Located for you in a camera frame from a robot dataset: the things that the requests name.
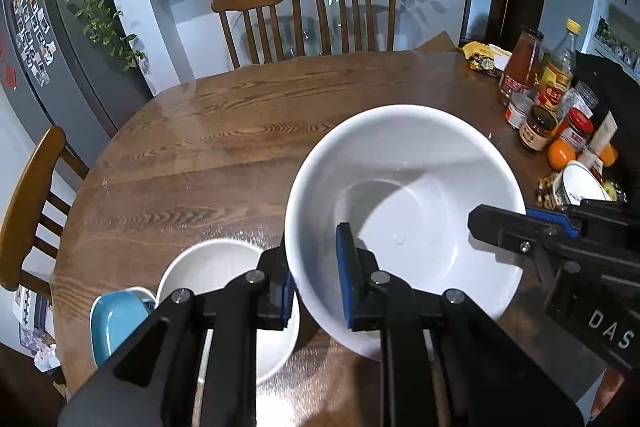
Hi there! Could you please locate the person's right hand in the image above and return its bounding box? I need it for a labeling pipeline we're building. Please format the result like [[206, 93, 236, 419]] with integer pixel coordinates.
[[590, 367, 626, 420]]

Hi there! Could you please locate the cluster of fridge photos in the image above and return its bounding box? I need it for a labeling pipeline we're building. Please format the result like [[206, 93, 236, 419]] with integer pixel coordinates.
[[12, 0, 58, 88]]

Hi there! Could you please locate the beige tube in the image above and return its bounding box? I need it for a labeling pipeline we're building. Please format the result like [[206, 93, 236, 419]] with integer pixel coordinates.
[[587, 111, 619, 168]]

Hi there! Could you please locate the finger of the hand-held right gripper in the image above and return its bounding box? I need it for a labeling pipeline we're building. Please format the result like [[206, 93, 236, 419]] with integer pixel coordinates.
[[525, 207, 584, 239], [467, 204, 581, 284]]

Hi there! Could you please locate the brown sauce glass bottle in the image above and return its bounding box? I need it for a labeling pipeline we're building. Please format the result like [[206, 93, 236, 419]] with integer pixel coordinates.
[[497, 28, 546, 108]]

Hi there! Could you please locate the clear ribbed cup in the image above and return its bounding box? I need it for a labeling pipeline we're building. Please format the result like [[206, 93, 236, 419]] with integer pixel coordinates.
[[557, 81, 598, 120]]

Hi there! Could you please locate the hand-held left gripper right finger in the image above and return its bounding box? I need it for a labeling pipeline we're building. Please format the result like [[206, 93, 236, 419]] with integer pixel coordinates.
[[336, 222, 586, 427]]

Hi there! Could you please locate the medium white bowl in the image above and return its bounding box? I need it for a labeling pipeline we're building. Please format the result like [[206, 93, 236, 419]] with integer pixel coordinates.
[[284, 104, 527, 358]]

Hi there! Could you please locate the wooden bead trivet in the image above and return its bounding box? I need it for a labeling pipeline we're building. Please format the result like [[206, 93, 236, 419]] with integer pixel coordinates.
[[536, 174, 568, 210]]

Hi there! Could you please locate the small patterned white bowl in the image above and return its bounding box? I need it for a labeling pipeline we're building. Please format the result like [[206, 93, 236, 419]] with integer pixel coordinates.
[[554, 160, 613, 208]]

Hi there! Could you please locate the dark lid sauce jar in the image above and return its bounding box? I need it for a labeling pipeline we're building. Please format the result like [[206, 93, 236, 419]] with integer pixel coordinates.
[[518, 105, 558, 152]]

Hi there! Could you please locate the large patterned square plate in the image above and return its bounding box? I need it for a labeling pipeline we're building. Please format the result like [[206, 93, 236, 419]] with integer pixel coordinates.
[[89, 286, 157, 370]]

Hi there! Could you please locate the yellow snack packet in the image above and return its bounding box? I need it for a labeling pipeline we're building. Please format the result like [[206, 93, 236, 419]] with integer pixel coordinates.
[[461, 41, 513, 78]]

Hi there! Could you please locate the white label jar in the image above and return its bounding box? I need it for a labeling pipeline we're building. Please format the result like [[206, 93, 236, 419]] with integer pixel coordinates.
[[505, 89, 536, 130]]

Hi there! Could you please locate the large white bowl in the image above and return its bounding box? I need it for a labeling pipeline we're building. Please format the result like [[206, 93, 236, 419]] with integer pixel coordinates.
[[156, 238, 301, 385]]

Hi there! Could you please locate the grey refrigerator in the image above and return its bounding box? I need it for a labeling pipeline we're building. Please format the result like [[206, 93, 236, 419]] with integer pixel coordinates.
[[0, 0, 156, 142]]

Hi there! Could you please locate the red lid jar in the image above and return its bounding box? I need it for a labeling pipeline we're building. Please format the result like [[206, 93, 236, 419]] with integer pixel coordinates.
[[557, 108, 595, 152]]

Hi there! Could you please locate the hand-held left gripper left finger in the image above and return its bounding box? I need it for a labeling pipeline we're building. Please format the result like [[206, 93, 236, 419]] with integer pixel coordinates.
[[57, 247, 301, 427]]

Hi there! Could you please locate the black bag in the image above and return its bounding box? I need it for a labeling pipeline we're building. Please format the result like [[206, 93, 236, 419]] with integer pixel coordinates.
[[575, 51, 640, 208]]

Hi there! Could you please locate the purple patterned mat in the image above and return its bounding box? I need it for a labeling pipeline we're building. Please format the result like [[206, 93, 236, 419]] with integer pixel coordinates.
[[17, 322, 47, 358]]

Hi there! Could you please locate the yellow cap vinegar bottle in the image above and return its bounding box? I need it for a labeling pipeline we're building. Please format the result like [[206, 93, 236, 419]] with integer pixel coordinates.
[[537, 18, 582, 112]]

